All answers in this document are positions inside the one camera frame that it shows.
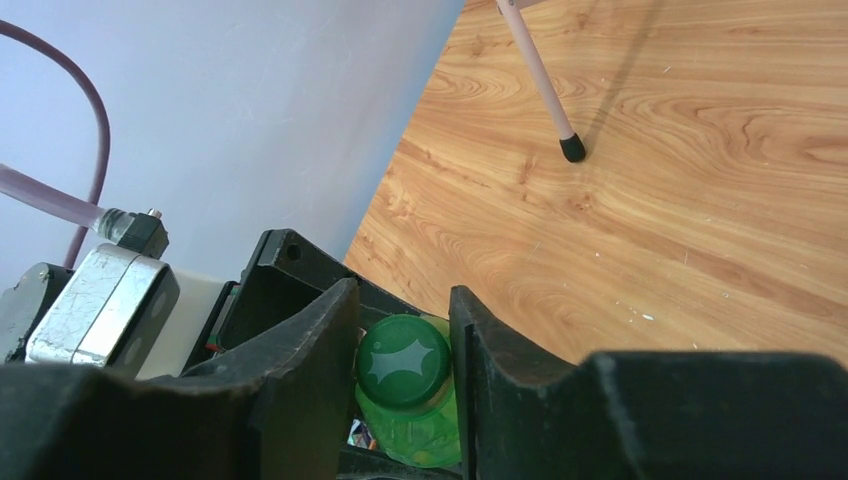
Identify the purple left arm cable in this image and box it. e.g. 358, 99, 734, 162
0, 18, 113, 270

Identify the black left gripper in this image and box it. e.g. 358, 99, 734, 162
182, 229, 424, 375

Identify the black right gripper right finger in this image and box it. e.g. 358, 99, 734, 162
449, 286, 847, 479

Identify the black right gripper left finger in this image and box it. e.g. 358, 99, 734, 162
1, 279, 359, 479

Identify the green plastic bottle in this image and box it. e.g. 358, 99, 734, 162
354, 314, 461, 468

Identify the pink music stand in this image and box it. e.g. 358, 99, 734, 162
496, 0, 587, 163

